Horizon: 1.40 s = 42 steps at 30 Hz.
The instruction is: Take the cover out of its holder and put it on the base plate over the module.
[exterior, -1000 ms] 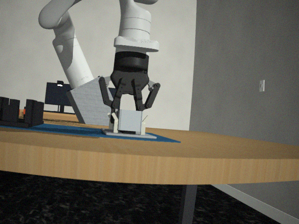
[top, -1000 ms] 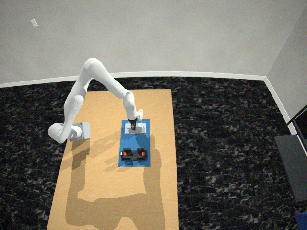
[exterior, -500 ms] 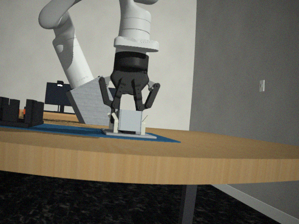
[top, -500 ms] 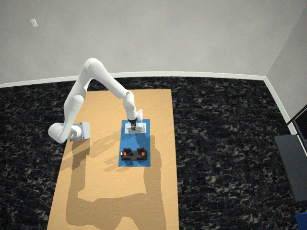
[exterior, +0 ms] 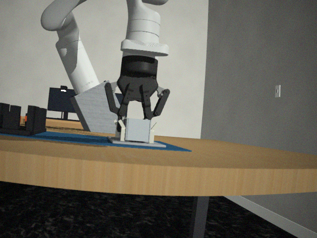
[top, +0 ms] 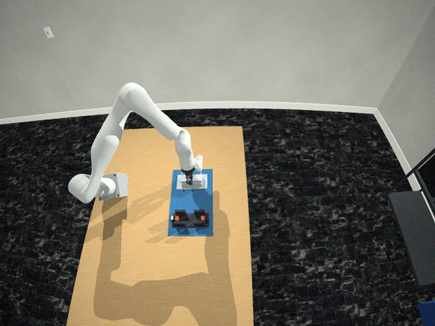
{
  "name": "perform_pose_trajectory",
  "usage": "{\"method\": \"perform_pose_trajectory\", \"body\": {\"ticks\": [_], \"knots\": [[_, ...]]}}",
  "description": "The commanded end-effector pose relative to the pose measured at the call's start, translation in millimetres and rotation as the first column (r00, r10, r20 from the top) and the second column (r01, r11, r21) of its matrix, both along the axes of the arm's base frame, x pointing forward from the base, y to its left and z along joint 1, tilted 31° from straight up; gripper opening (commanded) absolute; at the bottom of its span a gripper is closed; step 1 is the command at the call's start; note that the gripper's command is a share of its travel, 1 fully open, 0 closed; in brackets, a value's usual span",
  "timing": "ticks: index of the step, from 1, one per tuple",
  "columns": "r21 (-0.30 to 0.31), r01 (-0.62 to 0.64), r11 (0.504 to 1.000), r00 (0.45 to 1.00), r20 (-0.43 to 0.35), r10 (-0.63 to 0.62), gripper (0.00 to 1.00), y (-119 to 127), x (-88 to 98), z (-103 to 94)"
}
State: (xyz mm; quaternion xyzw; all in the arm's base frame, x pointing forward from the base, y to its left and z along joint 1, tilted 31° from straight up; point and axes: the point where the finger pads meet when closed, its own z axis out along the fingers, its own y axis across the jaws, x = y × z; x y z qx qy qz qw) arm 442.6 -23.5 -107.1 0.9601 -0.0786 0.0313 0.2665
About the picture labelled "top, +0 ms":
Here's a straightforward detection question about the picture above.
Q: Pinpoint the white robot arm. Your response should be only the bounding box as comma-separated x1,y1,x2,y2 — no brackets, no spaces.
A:
68,83,203,204

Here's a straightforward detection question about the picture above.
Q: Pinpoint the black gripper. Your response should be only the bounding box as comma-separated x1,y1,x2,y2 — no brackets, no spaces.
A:
181,168,195,185

